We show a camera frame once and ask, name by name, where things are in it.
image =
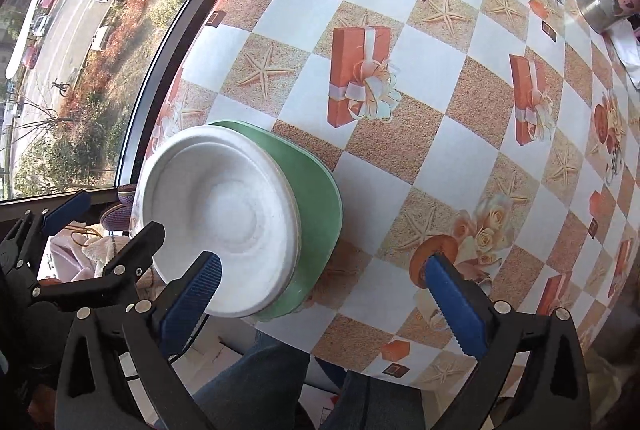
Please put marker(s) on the green plate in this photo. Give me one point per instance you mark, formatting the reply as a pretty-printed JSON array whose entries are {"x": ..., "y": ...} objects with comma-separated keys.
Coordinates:
[{"x": 310, "y": 210}]

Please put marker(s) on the checkered printed tablecloth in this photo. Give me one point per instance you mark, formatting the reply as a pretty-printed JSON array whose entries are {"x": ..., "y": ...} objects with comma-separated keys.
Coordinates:
[{"x": 425, "y": 110}]

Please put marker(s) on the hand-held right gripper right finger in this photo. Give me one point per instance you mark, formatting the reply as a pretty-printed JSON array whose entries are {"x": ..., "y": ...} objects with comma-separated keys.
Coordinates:
[{"x": 455, "y": 305}]

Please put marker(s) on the blue woven cushion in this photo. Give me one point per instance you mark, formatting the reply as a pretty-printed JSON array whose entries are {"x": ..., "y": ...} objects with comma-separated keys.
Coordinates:
[{"x": 117, "y": 210}]

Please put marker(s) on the white crumpled cloth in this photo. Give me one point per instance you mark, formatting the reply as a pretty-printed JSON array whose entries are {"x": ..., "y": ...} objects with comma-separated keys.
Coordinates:
[{"x": 625, "y": 55}]

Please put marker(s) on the dark window frame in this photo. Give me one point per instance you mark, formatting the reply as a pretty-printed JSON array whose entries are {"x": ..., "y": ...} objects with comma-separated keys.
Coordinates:
[{"x": 165, "y": 50}]

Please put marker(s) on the white cloth bag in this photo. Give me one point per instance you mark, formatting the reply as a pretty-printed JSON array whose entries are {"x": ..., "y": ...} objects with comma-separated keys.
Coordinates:
[{"x": 75, "y": 255}]

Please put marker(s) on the white paper bowl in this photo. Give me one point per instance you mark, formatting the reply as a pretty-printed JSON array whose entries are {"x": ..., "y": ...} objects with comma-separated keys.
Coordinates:
[{"x": 220, "y": 210}]

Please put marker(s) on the grey metal can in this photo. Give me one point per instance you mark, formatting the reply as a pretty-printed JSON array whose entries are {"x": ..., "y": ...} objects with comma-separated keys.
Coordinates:
[{"x": 597, "y": 7}]

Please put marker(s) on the white paper box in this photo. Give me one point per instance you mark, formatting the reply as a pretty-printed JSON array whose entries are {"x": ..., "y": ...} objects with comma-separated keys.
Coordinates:
[{"x": 225, "y": 350}]

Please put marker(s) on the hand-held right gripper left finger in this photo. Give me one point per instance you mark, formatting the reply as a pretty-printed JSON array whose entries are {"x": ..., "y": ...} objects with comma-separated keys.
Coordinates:
[{"x": 192, "y": 305}]

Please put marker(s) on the person's jeans legs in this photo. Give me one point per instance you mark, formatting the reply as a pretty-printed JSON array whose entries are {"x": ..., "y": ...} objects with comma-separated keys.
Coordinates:
[{"x": 260, "y": 380}]

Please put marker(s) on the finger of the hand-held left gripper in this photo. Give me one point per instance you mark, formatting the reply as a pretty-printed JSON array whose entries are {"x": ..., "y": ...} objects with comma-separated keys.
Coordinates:
[
  {"x": 137, "y": 250},
  {"x": 65, "y": 210}
]

